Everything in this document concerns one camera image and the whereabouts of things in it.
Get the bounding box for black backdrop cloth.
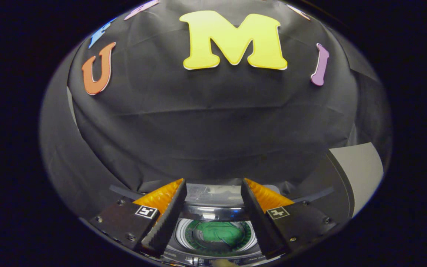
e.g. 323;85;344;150
39;0;392;219

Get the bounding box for grey cabinet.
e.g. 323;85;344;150
310;142;384;223

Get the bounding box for grey washing machine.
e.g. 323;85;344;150
108;184;336;267

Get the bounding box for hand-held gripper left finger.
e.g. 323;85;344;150
89;178;188;259

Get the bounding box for dark washing machine lid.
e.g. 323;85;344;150
109;184;335;260

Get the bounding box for green polo shirt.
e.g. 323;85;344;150
192;221;245;247

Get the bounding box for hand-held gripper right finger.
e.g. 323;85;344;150
240;178;337;260

